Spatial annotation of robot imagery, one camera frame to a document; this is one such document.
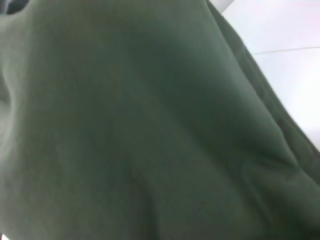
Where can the dark green FREE t-shirt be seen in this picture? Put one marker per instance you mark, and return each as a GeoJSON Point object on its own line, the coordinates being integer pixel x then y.
{"type": "Point", "coordinates": [150, 125]}

